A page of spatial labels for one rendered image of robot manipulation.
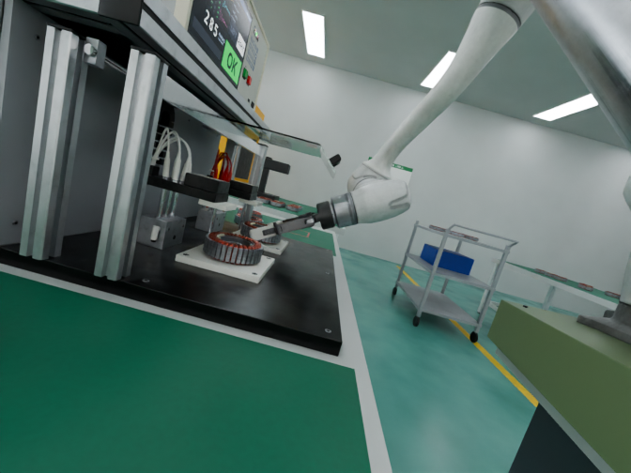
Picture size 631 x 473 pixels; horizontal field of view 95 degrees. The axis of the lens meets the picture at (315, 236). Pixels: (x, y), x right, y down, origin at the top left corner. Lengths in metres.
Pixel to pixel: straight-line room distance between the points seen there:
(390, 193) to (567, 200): 6.86
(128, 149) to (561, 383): 0.66
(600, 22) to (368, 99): 5.71
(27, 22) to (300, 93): 5.78
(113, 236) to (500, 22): 0.81
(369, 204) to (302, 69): 5.69
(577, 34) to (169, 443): 0.64
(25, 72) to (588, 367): 0.80
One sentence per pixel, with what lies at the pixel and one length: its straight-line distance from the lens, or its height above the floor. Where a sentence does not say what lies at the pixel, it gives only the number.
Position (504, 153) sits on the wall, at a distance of 6.85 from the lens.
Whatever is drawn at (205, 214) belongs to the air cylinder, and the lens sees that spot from 0.83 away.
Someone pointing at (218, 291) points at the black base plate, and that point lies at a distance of 0.46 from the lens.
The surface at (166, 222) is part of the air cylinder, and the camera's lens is 0.60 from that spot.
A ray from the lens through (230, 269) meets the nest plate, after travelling 0.52.
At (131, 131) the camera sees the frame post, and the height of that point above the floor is 0.96.
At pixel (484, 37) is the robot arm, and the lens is 0.82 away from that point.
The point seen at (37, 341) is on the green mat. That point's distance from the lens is 0.38.
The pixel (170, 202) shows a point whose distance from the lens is 0.63.
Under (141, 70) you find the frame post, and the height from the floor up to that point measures 1.03.
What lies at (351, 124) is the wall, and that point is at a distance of 6.05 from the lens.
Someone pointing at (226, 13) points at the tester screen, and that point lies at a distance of 0.72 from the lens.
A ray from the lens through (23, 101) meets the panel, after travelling 0.54.
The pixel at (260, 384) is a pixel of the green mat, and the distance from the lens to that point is 0.33.
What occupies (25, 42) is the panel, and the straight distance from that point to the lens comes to 0.55.
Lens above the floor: 0.95
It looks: 8 degrees down
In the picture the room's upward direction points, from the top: 16 degrees clockwise
